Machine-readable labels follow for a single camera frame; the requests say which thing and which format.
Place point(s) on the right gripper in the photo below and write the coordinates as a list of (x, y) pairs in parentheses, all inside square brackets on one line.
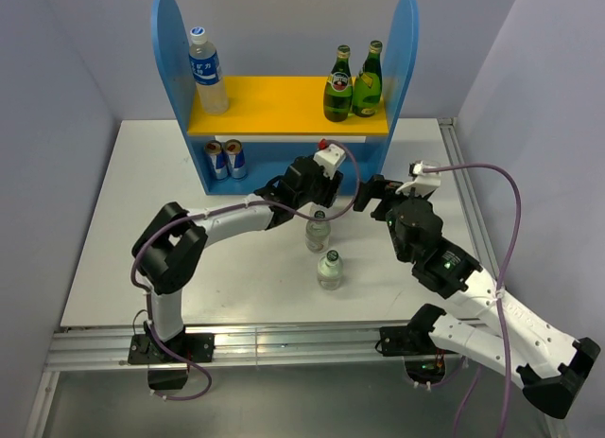
[(375, 186)]

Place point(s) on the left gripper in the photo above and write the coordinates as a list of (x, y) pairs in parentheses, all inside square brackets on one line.
[(331, 188)]

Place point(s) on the green Perrier bottle red label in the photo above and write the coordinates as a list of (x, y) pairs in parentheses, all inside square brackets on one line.
[(338, 90)]

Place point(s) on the green Perrier lemon bottle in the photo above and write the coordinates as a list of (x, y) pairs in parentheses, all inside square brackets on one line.
[(368, 84)]

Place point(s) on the Pocari Sweat bottle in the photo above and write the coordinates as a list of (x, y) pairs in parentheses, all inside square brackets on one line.
[(207, 73)]

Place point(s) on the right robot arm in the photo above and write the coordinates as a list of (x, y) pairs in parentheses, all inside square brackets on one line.
[(547, 365)]

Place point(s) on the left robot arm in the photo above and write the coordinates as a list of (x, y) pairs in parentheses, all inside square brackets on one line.
[(167, 254)]

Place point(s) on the blue and yellow shelf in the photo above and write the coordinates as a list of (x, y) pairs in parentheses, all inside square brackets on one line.
[(278, 118)]

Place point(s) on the rear clear glass bottle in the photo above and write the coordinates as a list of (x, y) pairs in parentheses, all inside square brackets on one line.
[(317, 233)]

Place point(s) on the clear glass bottle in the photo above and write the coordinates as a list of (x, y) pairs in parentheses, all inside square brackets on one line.
[(317, 233), (330, 270)]

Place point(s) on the right Red Bull can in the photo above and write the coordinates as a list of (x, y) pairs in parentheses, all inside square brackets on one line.
[(235, 156)]

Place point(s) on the red bull can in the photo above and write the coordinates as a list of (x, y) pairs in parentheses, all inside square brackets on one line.
[(216, 158), (235, 156)]

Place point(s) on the front clear glass bottle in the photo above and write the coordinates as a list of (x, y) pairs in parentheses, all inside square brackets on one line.
[(330, 270)]

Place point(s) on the left Red Bull can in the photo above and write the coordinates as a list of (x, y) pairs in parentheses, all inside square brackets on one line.
[(216, 158)]

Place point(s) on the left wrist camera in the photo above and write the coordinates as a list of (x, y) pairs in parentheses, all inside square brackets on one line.
[(329, 157)]

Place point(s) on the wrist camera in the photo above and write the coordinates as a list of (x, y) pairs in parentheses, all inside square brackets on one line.
[(329, 157), (423, 178)]

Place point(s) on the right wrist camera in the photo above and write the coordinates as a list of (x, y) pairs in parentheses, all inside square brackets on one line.
[(423, 178)]

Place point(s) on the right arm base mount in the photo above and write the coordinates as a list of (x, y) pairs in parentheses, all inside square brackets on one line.
[(425, 365)]

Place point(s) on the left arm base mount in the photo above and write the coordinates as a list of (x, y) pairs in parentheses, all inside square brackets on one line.
[(197, 347)]

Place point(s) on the aluminium mounting rail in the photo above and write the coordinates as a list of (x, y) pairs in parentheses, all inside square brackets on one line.
[(107, 348)]

